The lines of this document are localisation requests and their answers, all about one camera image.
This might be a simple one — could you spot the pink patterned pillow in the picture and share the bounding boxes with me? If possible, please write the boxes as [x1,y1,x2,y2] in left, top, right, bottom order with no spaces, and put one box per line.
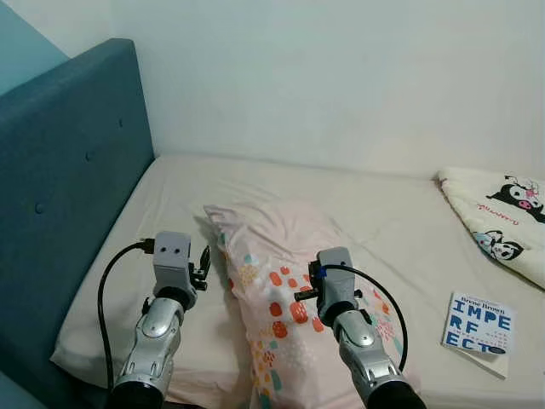
[203,201,422,409]

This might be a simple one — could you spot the white book blue letters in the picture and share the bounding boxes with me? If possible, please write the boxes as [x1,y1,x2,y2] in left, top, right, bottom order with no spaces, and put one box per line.
[440,291,517,380]

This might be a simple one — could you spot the mattress with cream sheet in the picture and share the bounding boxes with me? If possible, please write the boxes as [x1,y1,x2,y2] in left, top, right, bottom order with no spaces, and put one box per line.
[51,153,545,409]

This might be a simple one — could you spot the blue upholstered headboard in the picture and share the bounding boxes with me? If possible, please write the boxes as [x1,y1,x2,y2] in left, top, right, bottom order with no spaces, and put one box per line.
[0,37,157,409]

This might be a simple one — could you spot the cream cartoon print blanket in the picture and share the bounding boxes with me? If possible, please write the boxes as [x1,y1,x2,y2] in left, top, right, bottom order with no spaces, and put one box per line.
[437,166,545,291]

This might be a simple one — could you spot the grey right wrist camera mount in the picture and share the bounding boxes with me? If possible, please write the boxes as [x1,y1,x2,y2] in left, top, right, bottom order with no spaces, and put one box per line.
[316,247,357,318]

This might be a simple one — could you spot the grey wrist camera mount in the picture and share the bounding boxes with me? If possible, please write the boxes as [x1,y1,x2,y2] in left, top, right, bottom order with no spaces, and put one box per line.
[152,231,193,295]
[316,247,357,318]

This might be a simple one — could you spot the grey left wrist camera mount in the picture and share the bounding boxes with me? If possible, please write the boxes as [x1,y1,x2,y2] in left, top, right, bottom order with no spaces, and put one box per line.
[152,231,193,295]

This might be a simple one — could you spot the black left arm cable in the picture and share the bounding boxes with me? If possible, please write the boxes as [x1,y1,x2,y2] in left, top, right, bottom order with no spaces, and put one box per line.
[97,239,156,393]

